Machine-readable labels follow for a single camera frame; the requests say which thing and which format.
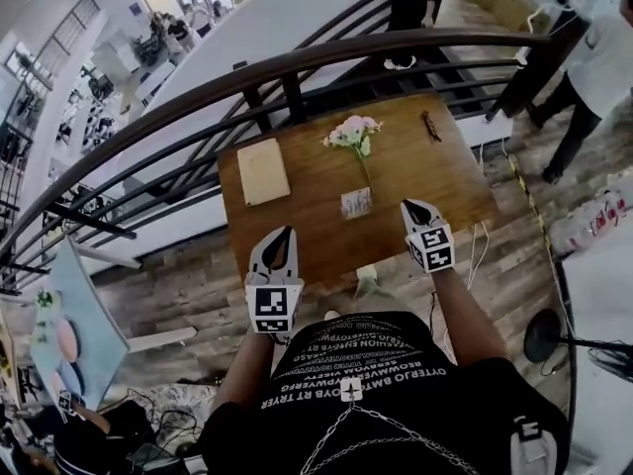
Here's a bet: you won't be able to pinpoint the floral card stand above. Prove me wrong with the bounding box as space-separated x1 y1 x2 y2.
340 186 373 221

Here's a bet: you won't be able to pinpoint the person's beige leg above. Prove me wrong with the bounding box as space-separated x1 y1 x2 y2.
352 264 393 302

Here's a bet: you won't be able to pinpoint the pink round plate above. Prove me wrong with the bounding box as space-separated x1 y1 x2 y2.
54 317 82 363

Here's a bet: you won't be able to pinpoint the black round stand base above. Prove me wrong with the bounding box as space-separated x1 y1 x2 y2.
523 308 566 364

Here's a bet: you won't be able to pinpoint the yellow black floor tape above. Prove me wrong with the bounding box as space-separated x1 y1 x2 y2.
502 149 551 262

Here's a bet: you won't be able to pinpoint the group of people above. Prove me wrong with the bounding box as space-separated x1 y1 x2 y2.
146 0 234 64

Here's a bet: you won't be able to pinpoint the wrapped pack of bottles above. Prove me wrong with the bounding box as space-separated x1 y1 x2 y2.
548 184 633 261

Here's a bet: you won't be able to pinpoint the white cable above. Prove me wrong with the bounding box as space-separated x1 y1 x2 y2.
465 219 492 292

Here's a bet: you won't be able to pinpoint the silver chain necklace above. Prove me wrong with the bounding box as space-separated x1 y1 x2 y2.
300 397 479 475

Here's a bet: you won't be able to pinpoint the person's left forearm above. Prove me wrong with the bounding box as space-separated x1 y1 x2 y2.
211 332 294 418

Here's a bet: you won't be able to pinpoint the beige closed book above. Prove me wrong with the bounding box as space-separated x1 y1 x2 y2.
235 138 292 209

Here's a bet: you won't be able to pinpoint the light blue table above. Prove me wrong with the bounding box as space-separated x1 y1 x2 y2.
28 237 132 416

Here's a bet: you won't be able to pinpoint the dark-framed eyeglasses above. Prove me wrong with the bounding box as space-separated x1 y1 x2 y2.
420 110 443 143

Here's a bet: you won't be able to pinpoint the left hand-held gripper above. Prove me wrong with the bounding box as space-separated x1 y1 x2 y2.
243 225 305 336

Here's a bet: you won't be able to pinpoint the dark curved railing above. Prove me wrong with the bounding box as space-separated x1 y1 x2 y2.
0 27 575 297

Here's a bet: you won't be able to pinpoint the white bag strap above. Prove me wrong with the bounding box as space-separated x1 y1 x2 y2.
509 415 559 475

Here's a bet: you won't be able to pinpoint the pink flower bouquet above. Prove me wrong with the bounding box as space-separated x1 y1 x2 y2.
321 114 385 202

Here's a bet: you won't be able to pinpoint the person's right forearm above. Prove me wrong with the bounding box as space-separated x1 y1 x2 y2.
431 266 508 366

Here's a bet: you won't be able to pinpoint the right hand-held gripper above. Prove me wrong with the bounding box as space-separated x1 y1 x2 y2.
400 198 456 274

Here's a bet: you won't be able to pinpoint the person's black printed shirt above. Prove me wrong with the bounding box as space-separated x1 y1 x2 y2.
196 309 571 475

